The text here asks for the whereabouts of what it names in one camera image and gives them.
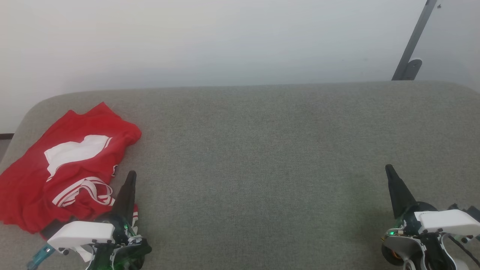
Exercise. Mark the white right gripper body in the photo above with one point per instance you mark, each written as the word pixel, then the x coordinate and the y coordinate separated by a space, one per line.
pixel 446 221

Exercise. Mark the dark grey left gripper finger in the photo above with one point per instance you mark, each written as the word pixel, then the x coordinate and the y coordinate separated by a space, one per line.
pixel 125 198

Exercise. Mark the grey metal pole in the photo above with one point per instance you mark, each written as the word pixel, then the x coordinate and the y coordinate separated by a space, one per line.
pixel 414 37

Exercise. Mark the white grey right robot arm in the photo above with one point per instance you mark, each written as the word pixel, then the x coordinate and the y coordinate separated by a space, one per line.
pixel 408 251

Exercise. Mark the grey fabric sofa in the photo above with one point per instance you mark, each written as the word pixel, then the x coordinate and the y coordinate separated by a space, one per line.
pixel 262 168

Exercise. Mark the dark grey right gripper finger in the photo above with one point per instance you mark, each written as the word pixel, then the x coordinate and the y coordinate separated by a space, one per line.
pixel 399 195

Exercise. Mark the red and white shirt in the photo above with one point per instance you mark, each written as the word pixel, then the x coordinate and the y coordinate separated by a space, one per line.
pixel 22 187

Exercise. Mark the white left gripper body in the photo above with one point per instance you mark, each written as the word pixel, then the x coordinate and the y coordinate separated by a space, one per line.
pixel 80 232

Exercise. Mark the grey pole bracket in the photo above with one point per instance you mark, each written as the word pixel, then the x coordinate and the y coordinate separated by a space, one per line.
pixel 413 69

